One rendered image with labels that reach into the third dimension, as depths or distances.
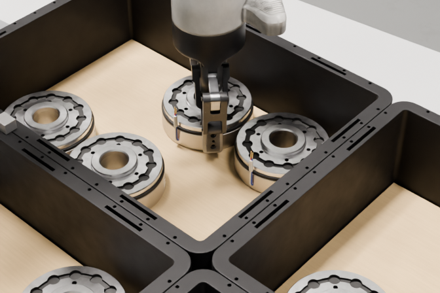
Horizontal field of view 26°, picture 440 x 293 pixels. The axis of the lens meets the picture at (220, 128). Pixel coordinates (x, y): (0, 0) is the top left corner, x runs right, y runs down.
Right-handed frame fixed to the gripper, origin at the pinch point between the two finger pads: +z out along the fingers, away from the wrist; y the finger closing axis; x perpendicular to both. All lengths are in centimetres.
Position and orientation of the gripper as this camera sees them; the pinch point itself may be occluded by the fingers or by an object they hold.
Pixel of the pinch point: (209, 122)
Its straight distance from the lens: 105.4
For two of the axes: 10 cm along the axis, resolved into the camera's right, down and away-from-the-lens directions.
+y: 1.0, 6.4, -7.6
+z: 0.0, 7.7, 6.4
